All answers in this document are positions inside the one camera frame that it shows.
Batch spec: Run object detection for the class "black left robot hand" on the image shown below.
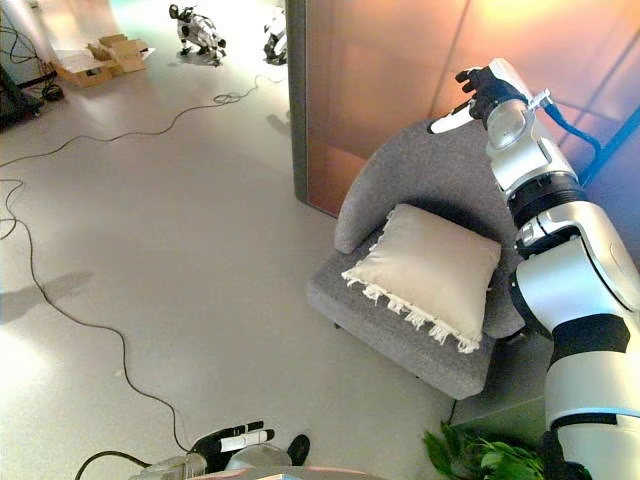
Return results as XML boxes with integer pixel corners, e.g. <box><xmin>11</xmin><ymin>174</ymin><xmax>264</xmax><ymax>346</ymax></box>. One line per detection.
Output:
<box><xmin>192</xmin><ymin>420</ymin><xmax>276</xmax><ymax>464</ymax></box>

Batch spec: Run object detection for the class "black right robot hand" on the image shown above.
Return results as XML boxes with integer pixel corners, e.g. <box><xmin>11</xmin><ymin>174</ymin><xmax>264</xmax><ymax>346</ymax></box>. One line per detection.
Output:
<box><xmin>428</xmin><ymin>58</ymin><xmax>527</xmax><ymax>135</ymax></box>

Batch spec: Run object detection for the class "beige square pillow with fringe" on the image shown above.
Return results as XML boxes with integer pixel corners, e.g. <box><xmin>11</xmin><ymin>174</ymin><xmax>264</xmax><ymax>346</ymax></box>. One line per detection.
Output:
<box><xmin>341</xmin><ymin>202</ymin><xmax>503</xmax><ymax>355</ymax></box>

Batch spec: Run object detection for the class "grey fabric tub sofa chair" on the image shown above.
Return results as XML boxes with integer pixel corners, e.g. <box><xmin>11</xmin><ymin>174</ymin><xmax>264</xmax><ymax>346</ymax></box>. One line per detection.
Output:
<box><xmin>305</xmin><ymin>118</ymin><xmax>531</xmax><ymax>400</ymax></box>

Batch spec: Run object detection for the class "black left robot foot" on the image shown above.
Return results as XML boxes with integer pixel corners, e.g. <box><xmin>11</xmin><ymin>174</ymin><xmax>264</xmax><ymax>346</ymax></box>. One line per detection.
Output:
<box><xmin>285</xmin><ymin>433</ymin><xmax>312</xmax><ymax>466</ymax></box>

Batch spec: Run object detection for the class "robot torso edge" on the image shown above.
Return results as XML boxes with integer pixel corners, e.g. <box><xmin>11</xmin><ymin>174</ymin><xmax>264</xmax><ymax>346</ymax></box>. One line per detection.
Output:
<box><xmin>264</xmin><ymin>465</ymin><xmax>387</xmax><ymax>480</ymax></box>

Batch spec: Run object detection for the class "black white robot dog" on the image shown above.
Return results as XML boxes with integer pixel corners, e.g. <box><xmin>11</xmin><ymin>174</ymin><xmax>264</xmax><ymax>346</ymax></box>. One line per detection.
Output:
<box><xmin>262</xmin><ymin>4</ymin><xmax>289</xmax><ymax>66</ymax></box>
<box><xmin>168</xmin><ymin>3</ymin><xmax>229</xmax><ymax>68</ymax></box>

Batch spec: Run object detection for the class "green leafy potted plant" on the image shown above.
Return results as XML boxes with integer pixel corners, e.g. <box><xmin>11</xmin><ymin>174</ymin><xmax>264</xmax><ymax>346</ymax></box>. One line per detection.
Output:
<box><xmin>422</xmin><ymin>421</ymin><xmax>594</xmax><ymax>480</ymax></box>

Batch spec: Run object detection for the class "open cardboard box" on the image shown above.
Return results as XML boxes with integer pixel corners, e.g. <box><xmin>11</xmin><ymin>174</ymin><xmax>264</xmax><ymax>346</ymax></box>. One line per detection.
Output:
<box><xmin>52</xmin><ymin>47</ymin><xmax>124</xmax><ymax>89</ymax></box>
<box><xmin>87</xmin><ymin>33</ymin><xmax>157</xmax><ymax>74</ymax></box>

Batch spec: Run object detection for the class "black equipment stand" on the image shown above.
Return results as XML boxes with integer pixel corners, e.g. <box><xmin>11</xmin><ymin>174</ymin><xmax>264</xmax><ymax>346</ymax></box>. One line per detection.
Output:
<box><xmin>0</xmin><ymin>63</ymin><xmax>46</xmax><ymax>133</ymax></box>

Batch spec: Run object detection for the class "blue wrist cable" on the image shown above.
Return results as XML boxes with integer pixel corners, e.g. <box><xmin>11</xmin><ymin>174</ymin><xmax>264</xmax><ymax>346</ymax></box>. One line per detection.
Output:
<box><xmin>528</xmin><ymin>88</ymin><xmax>604</xmax><ymax>174</ymax></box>

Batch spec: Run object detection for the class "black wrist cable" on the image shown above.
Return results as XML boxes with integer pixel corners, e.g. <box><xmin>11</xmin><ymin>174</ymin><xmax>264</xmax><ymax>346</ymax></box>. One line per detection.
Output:
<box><xmin>74</xmin><ymin>450</ymin><xmax>147</xmax><ymax>480</ymax></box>

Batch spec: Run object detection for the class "grey partition end post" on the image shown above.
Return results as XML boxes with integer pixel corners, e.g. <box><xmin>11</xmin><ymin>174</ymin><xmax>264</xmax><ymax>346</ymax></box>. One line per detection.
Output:
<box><xmin>286</xmin><ymin>0</ymin><xmax>332</xmax><ymax>217</ymax></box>

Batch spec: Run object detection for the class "long black floor cable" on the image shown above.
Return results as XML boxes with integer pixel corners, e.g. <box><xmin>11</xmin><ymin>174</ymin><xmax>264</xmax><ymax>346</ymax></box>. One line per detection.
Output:
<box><xmin>0</xmin><ymin>178</ymin><xmax>192</xmax><ymax>452</ymax></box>

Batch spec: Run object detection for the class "black cable bundle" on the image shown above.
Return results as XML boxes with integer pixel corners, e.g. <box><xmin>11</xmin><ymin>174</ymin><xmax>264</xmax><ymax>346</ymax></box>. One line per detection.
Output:
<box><xmin>0</xmin><ymin>23</ymin><xmax>62</xmax><ymax>102</ymax></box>

